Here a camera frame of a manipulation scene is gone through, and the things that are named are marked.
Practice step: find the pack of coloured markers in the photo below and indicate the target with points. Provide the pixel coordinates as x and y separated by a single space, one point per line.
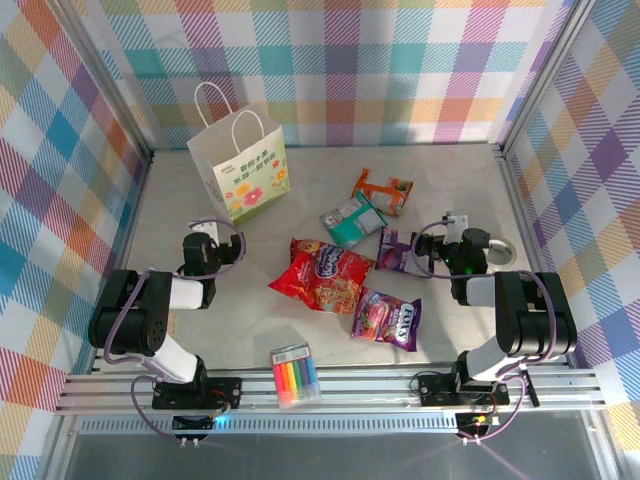
295 375

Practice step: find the small purple snack bag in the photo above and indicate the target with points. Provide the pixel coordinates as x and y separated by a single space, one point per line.
392 250

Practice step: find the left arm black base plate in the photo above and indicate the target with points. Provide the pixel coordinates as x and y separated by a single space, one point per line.
225 392

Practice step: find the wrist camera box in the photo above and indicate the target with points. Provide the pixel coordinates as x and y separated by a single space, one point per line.
202 227
457 225

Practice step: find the roll of clear tape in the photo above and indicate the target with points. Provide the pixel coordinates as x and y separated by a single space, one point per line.
507 252

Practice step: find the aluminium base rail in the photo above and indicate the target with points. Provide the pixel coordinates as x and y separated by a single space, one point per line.
360 395

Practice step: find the white flower-print paper bag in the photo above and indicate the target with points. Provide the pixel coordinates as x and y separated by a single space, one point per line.
250 170

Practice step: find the orange snack bag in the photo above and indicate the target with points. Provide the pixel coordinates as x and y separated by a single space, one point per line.
380 192

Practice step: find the teal white snack bag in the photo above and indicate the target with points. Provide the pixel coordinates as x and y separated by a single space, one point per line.
355 220

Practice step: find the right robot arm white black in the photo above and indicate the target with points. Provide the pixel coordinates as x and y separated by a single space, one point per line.
530 310

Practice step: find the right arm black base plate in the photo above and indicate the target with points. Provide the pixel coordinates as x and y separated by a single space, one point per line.
435 390

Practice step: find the large red snack bag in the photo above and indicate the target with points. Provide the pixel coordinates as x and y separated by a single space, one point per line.
320 280

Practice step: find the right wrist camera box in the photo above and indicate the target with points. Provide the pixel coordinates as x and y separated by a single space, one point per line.
457 225

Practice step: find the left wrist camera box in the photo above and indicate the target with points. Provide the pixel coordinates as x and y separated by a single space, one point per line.
202 227

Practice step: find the aluminium frame post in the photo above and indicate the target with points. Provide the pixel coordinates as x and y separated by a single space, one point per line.
544 75
107 75

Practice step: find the purple Fox's candy bag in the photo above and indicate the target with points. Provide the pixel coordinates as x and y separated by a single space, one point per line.
385 320

